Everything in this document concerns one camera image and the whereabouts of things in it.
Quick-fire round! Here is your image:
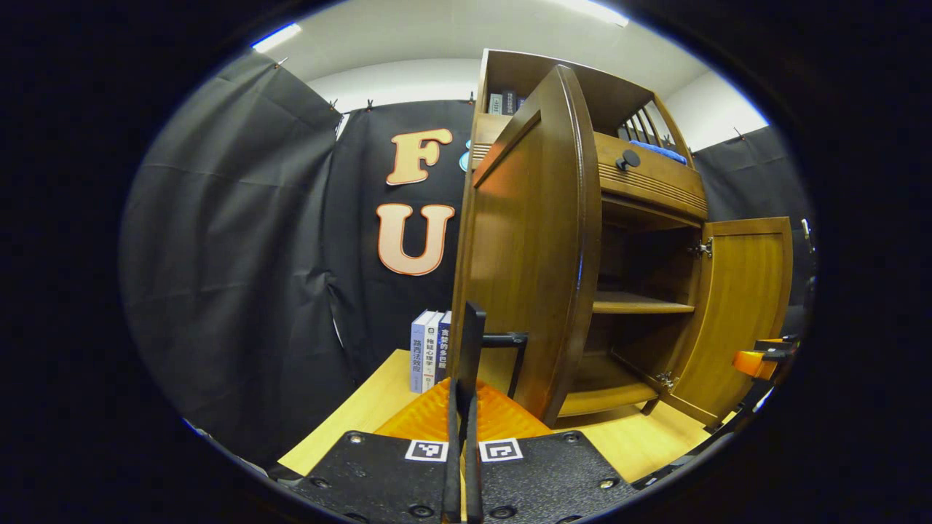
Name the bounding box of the dark blue spine book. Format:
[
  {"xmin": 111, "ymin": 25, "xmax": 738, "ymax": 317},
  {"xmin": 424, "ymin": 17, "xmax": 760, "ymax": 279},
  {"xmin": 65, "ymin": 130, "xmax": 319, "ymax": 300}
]
[{"xmin": 436, "ymin": 311, "xmax": 454, "ymax": 383}]

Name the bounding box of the wooden double-door shoe cabinet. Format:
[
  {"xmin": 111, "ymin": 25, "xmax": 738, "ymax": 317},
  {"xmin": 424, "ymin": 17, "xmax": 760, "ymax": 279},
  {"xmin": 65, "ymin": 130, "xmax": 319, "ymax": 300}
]
[{"xmin": 466, "ymin": 49, "xmax": 711, "ymax": 421}]

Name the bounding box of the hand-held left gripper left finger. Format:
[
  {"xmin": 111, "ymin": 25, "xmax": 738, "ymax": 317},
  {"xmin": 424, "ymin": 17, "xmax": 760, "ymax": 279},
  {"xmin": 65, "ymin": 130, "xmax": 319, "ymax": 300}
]
[{"xmin": 286, "ymin": 378, "xmax": 467, "ymax": 524}]

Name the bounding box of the blue towel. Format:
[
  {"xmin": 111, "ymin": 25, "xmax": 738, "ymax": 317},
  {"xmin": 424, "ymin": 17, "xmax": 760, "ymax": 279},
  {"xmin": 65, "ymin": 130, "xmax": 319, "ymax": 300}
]
[{"xmin": 630, "ymin": 140, "xmax": 690, "ymax": 166}]

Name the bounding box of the white spine book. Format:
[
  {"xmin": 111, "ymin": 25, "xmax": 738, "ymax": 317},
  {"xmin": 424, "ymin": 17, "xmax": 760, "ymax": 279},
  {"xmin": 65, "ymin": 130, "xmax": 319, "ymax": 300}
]
[{"xmin": 422, "ymin": 313, "xmax": 446, "ymax": 394}]

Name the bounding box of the light blue spine book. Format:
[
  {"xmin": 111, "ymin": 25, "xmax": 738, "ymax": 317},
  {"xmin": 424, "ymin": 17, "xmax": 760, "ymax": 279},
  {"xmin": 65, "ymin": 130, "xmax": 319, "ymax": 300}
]
[{"xmin": 409, "ymin": 311, "xmax": 436, "ymax": 394}]

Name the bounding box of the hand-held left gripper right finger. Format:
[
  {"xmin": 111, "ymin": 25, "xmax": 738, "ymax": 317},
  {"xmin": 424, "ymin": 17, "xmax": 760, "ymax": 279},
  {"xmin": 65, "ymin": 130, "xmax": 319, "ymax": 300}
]
[{"xmin": 466, "ymin": 378, "xmax": 643, "ymax": 524}]

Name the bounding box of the wooden drawer with black knob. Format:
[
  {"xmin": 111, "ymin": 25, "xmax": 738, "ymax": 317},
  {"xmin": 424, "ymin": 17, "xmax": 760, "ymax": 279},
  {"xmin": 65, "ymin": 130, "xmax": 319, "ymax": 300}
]
[{"xmin": 470, "ymin": 113, "xmax": 709, "ymax": 223}]

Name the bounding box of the black backdrop cloth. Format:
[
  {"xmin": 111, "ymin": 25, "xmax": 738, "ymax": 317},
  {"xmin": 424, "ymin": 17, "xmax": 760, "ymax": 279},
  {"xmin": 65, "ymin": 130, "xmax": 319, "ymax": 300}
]
[{"xmin": 119, "ymin": 51, "xmax": 818, "ymax": 467}]

